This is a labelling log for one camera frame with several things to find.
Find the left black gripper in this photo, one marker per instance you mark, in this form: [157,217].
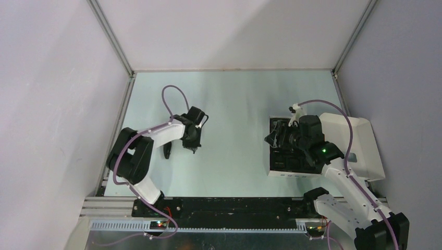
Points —
[194,146]

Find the white box lid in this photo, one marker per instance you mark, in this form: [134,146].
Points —
[364,157]

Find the white box with black tray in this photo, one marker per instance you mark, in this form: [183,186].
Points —
[308,158]

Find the black silver hair clipper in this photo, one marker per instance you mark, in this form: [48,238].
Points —
[167,150]

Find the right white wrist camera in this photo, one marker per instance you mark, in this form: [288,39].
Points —
[297,112]

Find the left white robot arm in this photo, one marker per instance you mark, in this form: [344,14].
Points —
[131,154]

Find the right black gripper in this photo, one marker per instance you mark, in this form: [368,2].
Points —
[282,129]

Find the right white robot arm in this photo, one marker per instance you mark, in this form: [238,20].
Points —
[365,219]

